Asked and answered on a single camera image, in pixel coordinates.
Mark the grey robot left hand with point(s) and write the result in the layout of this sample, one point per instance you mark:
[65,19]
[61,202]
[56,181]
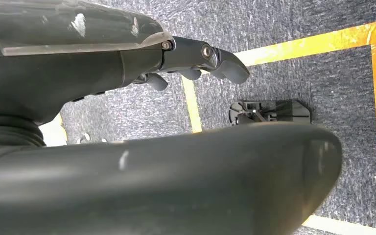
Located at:
[61,71]

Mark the white panel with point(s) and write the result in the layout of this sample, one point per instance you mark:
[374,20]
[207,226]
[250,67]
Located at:
[51,134]

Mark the robot left arm ribbed sleeve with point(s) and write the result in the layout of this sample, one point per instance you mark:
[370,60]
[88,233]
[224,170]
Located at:
[6,133]

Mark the black plastic floor bracket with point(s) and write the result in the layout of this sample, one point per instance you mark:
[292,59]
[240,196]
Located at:
[282,112]

